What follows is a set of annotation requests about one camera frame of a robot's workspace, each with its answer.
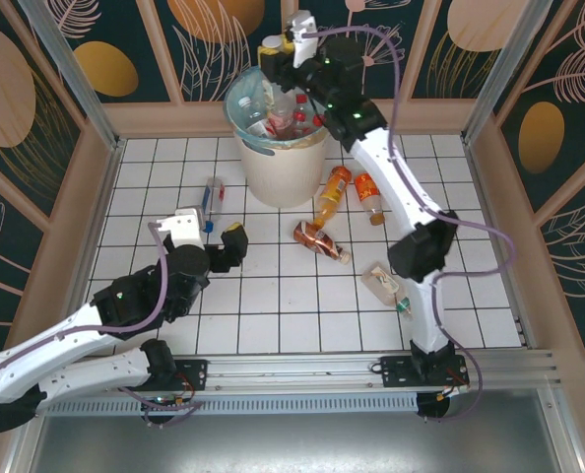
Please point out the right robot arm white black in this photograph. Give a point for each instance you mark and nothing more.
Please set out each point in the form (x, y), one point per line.
(396, 177)

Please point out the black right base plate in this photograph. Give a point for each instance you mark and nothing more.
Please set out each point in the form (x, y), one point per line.
(396, 369)

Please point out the clear bottle orange label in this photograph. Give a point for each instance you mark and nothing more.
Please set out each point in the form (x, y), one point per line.
(367, 192)

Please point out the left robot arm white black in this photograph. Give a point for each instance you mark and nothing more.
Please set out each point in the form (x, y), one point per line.
(51, 340)

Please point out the cream plastic waste bin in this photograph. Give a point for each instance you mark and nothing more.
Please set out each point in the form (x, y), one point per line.
(282, 177)

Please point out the brown label drink bottle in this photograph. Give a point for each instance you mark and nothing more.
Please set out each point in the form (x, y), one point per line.
(317, 239)

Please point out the orange juice bottle yellow label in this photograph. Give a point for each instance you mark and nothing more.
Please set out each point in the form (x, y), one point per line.
(334, 189)

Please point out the light blue bin liner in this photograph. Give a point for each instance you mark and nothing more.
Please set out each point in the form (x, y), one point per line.
(233, 106)

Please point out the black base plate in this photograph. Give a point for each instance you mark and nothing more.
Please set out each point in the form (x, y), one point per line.
(194, 374)
(396, 369)

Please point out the clear bottle blue label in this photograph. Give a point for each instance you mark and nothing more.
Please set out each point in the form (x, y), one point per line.
(213, 197)

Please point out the aluminium mounting rail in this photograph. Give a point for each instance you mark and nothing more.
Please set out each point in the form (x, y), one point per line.
(292, 369)

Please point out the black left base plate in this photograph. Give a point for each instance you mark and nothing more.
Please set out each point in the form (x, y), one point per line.
(194, 374)

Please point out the beige label bottle green cap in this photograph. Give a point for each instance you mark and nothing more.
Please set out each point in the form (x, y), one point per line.
(383, 286)

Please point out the aluminium corner post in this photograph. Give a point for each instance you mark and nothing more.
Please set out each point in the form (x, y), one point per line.
(76, 88)
(499, 79)

